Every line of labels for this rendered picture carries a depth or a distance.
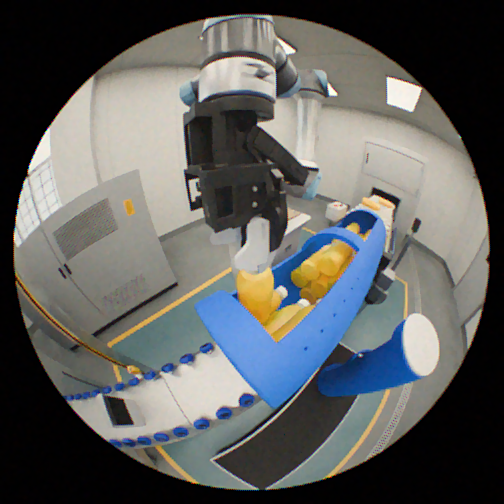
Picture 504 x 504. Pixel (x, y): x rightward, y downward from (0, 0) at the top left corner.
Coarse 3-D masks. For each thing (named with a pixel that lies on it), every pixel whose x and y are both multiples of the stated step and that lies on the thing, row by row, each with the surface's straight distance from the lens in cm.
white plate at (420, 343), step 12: (408, 324) 71; (420, 324) 79; (408, 336) 68; (420, 336) 75; (432, 336) 84; (408, 348) 66; (420, 348) 73; (432, 348) 81; (408, 360) 65; (420, 360) 71; (432, 360) 79; (420, 372) 70
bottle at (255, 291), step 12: (240, 276) 25; (252, 276) 24; (264, 276) 24; (240, 288) 26; (252, 288) 24; (264, 288) 25; (240, 300) 30; (252, 300) 27; (264, 300) 27; (252, 312) 31; (264, 312) 32
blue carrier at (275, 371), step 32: (288, 288) 56; (352, 288) 35; (224, 320) 22; (256, 320) 22; (320, 320) 26; (352, 320) 40; (224, 352) 21; (256, 352) 21; (288, 352) 23; (320, 352) 28; (256, 384) 22; (288, 384) 26
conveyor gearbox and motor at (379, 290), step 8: (384, 272) 118; (392, 272) 126; (376, 280) 128; (384, 280) 120; (392, 280) 120; (376, 288) 127; (384, 288) 124; (368, 296) 134; (376, 296) 131; (384, 296) 132
